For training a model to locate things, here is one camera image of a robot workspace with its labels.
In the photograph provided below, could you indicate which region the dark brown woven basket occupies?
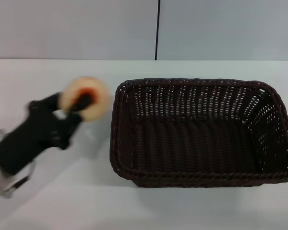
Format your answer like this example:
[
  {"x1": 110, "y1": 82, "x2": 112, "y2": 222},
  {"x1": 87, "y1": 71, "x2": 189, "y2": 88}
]
[{"x1": 108, "y1": 77, "x2": 288, "y2": 189}]

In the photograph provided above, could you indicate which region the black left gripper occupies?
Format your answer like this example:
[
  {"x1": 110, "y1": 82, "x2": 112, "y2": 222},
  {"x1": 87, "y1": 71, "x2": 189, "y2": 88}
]
[{"x1": 0, "y1": 92, "x2": 98, "y2": 176}]

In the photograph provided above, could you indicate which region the round bun with orange centre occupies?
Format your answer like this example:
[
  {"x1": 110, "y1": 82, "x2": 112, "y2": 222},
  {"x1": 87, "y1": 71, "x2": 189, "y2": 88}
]
[{"x1": 59, "y1": 76, "x2": 111, "y2": 123}]

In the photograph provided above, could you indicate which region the black vertical strip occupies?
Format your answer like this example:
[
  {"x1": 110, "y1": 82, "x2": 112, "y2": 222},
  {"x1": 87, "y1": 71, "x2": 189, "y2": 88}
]
[{"x1": 155, "y1": 0, "x2": 162, "y2": 61}]

